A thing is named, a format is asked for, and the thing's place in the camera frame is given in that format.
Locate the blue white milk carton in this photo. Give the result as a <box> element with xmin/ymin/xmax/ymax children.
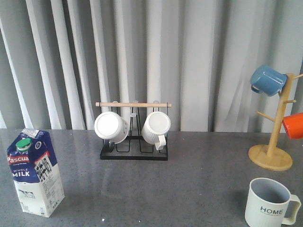
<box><xmin>7</xmin><ymin>128</ymin><xmax>64</xmax><ymax>218</ymax></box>

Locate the white HOME mug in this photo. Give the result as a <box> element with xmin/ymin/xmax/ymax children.
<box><xmin>245</xmin><ymin>177</ymin><xmax>302</xmax><ymax>227</ymax></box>

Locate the white ribbed mug on rack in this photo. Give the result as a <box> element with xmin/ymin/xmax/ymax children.
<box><xmin>142</xmin><ymin>111</ymin><xmax>170</xmax><ymax>150</ymax></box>

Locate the white smooth mug on rack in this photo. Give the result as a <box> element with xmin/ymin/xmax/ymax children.
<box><xmin>94</xmin><ymin>112</ymin><xmax>129</xmax><ymax>144</ymax></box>

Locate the grey white curtain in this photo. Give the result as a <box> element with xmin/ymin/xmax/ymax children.
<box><xmin>0</xmin><ymin>0</ymin><xmax>303</xmax><ymax>132</ymax></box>

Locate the blue mug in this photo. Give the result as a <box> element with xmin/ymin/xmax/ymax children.
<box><xmin>250</xmin><ymin>65</ymin><xmax>287</xmax><ymax>97</ymax></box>

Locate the wooden mug tree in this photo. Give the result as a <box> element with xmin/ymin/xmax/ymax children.
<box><xmin>248</xmin><ymin>73</ymin><xmax>303</xmax><ymax>171</ymax></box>

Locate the orange mug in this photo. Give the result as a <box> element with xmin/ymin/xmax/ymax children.
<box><xmin>282</xmin><ymin>113</ymin><xmax>303</xmax><ymax>139</ymax></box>

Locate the black wire mug rack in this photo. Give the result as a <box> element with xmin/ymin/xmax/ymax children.
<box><xmin>96</xmin><ymin>101</ymin><xmax>171</xmax><ymax>161</ymax></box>

